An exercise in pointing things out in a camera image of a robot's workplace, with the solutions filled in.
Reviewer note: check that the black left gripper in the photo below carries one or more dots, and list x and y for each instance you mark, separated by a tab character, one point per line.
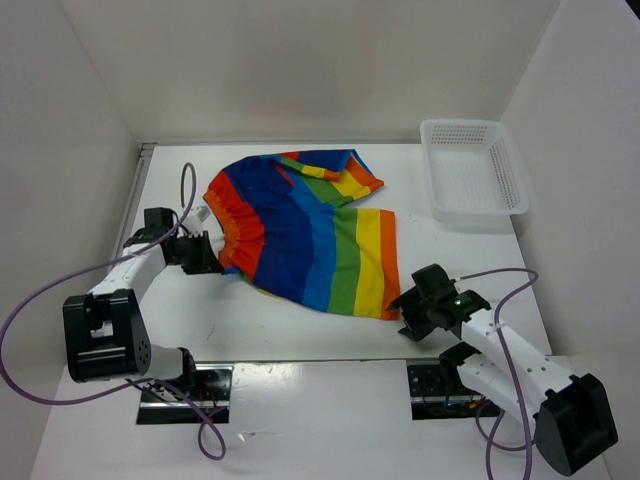
207	262

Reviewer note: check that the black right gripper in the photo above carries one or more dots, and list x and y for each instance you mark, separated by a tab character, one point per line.
416	329

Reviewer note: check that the rainbow striped shorts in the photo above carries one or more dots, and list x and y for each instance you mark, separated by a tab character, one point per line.
291	229

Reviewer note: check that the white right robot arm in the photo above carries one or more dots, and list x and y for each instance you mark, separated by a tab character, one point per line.
566	418

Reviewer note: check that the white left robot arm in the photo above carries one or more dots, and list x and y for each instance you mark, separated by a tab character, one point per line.
105	334

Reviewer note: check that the white perforated plastic basket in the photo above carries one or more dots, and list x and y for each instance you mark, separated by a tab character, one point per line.
474	168

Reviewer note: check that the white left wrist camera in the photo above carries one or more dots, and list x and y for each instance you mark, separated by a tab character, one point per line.
200	213

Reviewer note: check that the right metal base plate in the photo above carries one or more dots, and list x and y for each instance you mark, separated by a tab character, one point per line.
436	395

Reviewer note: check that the metal base plate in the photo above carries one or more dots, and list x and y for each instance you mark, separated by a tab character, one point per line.
436	395
210	391

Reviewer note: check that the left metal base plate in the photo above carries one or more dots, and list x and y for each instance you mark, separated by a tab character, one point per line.
210	391

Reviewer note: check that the aluminium table edge rail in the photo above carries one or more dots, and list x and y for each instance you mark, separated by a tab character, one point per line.
142	166

